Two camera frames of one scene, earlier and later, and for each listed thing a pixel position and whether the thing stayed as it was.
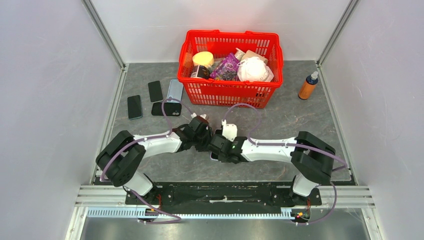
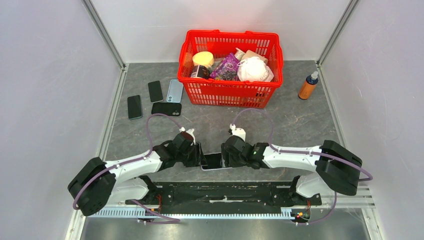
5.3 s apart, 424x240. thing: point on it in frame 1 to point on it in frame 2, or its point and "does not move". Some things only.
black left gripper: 208,133 to 198,158
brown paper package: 249,53 does not move
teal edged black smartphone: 134,108 does not move
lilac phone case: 213,156 to 213,169
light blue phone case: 175,91 does not move
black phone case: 171,109 does not move
